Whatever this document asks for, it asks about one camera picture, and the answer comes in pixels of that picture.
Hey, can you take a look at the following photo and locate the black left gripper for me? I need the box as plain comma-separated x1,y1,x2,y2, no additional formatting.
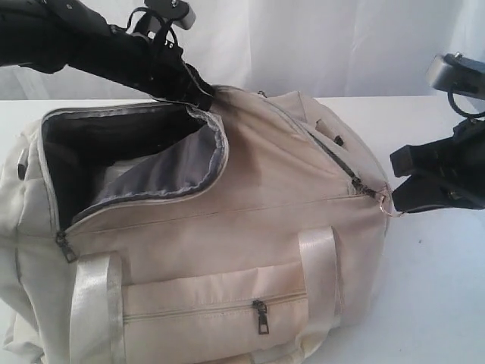
57,24,215,111

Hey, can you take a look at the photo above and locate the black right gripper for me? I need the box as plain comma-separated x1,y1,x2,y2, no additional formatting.
390,119,484,213

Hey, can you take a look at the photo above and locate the gold zipper pull ring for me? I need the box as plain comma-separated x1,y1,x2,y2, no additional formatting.
377,191,403,219

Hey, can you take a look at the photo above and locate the cream duffel bag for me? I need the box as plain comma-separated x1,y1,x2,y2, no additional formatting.
1,87,390,363

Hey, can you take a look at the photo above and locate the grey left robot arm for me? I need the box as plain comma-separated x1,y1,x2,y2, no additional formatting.
1,1,215,111

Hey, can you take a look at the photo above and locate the clear plastic document sleeve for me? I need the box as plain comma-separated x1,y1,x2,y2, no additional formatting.
91,155,163,205

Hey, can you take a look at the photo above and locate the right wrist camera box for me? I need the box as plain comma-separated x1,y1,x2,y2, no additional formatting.
426,53,484,100

